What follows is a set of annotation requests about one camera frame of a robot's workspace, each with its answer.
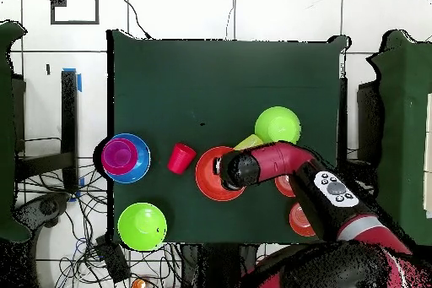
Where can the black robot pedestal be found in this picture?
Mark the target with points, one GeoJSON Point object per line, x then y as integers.
{"type": "Point", "coordinates": [216, 267]}

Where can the yellow cup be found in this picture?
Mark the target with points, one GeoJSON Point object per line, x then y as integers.
{"type": "Point", "coordinates": [249, 142]}

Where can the small orange bowl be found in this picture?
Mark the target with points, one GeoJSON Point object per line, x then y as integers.
{"type": "Point", "coordinates": [298, 220]}
{"type": "Point", "coordinates": [283, 186]}

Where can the dark green table cloth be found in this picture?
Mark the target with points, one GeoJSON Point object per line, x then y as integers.
{"type": "Point", "coordinates": [219, 82]}

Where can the black power box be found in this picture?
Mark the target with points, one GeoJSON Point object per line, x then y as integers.
{"type": "Point", "coordinates": [113, 261]}

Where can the pink bowl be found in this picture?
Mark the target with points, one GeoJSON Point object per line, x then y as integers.
{"type": "Point", "coordinates": [108, 166]}

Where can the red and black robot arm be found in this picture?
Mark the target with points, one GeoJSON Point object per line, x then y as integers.
{"type": "Point", "coordinates": [276, 159]}

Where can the black stool frame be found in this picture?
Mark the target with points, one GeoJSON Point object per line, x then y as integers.
{"type": "Point", "coordinates": [69, 115]}

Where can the black chair base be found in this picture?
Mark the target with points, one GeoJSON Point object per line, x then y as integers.
{"type": "Point", "coordinates": [44, 208]}

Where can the green covered side table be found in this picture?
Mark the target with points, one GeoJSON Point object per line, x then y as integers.
{"type": "Point", "coordinates": [405, 132]}
{"type": "Point", "coordinates": [6, 132]}

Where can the blue bowl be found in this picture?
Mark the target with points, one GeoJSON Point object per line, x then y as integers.
{"type": "Point", "coordinates": [144, 159]}

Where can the orange round object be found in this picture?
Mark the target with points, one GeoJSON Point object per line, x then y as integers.
{"type": "Point", "coordinates": [138, 285]}

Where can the red cup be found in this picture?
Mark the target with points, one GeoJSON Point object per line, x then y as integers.
{"type": "Point", "coordinates": [180, 159]}

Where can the large orange bowl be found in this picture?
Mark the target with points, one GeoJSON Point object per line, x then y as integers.
{"type": "Point", "coordinates": [206, 176]}

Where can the green bowl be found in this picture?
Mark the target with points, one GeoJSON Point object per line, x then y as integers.
{"type": "Point", "coordinates": [141, 230]}
{"type": "Point", "coordinates": [278, 124]}

